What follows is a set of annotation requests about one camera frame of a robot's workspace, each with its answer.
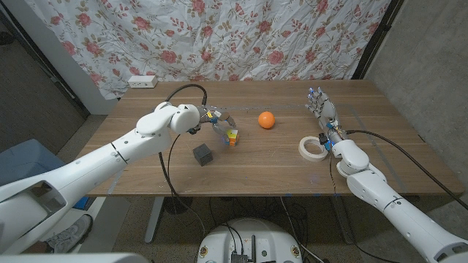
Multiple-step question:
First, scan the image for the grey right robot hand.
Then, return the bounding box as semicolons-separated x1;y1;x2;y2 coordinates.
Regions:
305;86;348;147

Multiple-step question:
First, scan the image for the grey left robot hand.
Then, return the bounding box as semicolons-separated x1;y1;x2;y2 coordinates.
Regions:
189;104;241;147

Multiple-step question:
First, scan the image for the multicoloured Rubik's cube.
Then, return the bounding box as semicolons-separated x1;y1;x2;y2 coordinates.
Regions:
224;129;241;147

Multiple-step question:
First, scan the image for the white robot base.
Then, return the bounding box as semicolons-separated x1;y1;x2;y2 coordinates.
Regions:
197;218;303;263

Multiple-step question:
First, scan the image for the dark grey block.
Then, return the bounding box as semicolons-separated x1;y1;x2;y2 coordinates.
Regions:
192;142;214;167

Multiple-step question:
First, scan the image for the orange ball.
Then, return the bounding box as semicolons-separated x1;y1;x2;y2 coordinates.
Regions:
257;110;276;129

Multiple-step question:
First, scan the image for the cream masking tape roll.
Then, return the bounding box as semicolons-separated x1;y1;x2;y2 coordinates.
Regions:
298;136;329;162

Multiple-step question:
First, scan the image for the floral print backdrop cloth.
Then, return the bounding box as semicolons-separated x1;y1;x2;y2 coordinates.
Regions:
23;0;392;100

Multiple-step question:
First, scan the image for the white power strip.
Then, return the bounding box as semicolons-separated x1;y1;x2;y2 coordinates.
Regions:
127;75;159;89

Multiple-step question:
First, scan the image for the black backdrop pole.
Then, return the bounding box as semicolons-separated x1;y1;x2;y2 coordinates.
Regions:
351;0;405;80

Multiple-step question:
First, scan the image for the black round floor object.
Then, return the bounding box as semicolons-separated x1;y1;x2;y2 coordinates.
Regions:
163;197;194;215

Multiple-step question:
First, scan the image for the grey table leg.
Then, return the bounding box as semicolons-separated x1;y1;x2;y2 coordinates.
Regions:
331;197;355;245

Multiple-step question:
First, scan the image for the white table leg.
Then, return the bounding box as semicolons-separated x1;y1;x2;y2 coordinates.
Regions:
144;197;165;245

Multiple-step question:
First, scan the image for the white platform with blue pads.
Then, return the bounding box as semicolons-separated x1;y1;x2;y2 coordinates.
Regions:
36;197;131;255

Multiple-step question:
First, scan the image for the grey sneaker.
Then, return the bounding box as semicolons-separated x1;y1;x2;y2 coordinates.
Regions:
45;214;94;253

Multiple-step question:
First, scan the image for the person's brown leg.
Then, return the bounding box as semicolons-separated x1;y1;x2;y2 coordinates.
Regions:
21;240;48;255

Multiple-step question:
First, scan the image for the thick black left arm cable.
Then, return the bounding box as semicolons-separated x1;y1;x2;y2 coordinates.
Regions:
157;83;209;235

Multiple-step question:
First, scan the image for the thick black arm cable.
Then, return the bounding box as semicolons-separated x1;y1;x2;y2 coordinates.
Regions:
345;129;468;211
157;83;209;235

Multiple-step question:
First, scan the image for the thin black right arm wire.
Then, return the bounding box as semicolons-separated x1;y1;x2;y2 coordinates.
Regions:
328;155;337;197

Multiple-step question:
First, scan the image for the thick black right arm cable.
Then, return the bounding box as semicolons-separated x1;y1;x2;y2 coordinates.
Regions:
345;129;468;211

